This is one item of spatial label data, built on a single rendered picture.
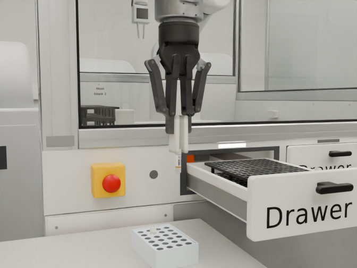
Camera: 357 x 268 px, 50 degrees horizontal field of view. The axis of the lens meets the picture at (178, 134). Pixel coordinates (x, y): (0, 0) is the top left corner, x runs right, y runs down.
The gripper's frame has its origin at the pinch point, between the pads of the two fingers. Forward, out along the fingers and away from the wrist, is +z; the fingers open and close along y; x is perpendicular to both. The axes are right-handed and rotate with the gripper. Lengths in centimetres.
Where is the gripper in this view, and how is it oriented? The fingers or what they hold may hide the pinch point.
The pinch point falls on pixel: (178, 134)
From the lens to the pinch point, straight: 71.4
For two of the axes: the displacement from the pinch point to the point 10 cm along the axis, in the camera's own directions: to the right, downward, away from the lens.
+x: -4.5, -0.9, 8.9
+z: 0.0, 10.0, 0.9
